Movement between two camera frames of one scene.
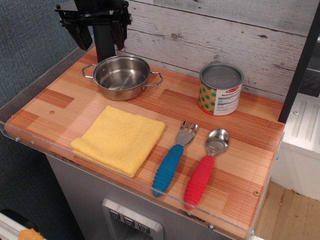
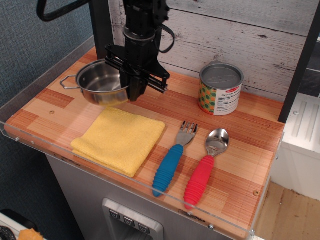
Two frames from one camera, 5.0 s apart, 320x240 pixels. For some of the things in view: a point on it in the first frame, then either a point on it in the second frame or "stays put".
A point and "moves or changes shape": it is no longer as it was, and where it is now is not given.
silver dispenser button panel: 121,223 stays put
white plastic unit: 297,165 stays put
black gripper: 77,15 to 138,57
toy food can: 220,89 stays put
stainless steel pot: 122,78 moves or changes shape
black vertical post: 104,41 stays put
